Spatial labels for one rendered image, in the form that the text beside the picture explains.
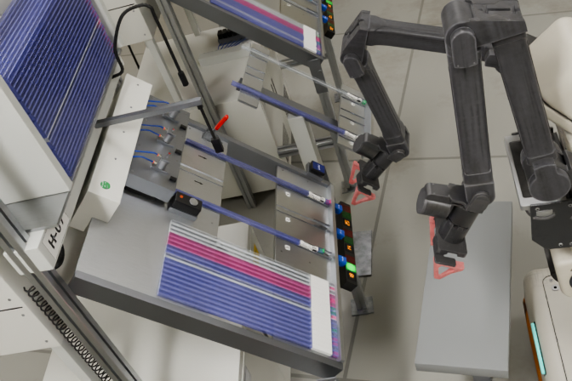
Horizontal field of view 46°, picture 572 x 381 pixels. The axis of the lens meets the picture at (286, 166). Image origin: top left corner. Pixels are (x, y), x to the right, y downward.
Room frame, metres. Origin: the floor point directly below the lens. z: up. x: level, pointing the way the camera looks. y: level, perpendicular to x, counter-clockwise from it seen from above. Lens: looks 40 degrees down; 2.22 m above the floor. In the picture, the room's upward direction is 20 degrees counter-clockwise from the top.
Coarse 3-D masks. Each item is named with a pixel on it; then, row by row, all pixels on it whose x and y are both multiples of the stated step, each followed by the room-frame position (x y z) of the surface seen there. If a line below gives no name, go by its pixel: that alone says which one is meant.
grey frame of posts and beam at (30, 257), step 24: (96, 144) 1.44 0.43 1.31; (72, 192) 1.25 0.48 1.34; (0, 216) 1.06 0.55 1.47; (0, 240) 1.06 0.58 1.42; (24, 240) 1.08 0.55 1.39; (24, 264) 1.06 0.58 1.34; (48, 264) 1.05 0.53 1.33; (48, 288) 1.06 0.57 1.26; (360, 288) 1.66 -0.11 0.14; (72, 312) 1.06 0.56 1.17; (96, 336) 1.06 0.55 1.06; (96, 360) 1.06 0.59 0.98; (120, 360) 1.08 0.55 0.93
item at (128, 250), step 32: (192, 128) 1.71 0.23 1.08; (192, 160) 1.57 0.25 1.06; (224, 160) 1.61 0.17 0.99; (128, 192) 1.38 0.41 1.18; (192, 192) 1.45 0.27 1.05; (96, 224) 1.26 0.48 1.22; (128, 224) 1.28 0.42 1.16; (160, 224) 1.31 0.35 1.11; (192, 224) 1.33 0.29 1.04; (96, 256) 1.16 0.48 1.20; (128, 256) 1.18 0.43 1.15; (160, 256) 1.21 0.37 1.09
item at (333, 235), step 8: (328, 192) 1.61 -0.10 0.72; (328, 208) 1.54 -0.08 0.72; (336, 240) 1.39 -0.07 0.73; (336, 248) 1.36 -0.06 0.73; (336, 256) 1.33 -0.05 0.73; (336, 264) 1.30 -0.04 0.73; (336, 272) 1.27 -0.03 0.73; (336, 280) 1.24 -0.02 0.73; (336, 288) 1.21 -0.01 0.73; (336, 296) 1.19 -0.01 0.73; (336, 304) 1.16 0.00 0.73; (336, 312) 1.14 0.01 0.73; (336, 320) 1.12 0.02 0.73; (344, 352) 1.01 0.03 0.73; (336, 360) 1.00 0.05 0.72; (344, 360) 0.99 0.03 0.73
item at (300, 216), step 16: (288, 176) 1.63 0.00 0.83; (288, 192) 1.56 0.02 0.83; (320, 192) 1.60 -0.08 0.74; (288, 208) 1.49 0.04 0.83; (304, 208) 1.51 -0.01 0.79; (320, 208) 1.53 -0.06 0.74; (288, 224) 1.43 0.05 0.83; (304, 224) 1.45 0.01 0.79; (320, 224) 1.46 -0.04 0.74; (304, 240) 1.38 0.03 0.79; (320, 240) 1.40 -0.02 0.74; (288, 256) 1.31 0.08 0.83; (304, 256) 1.32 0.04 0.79; (320, 256) 1.34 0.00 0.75; (320, 272) 1.28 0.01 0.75; (272, 336) 1.04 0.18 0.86
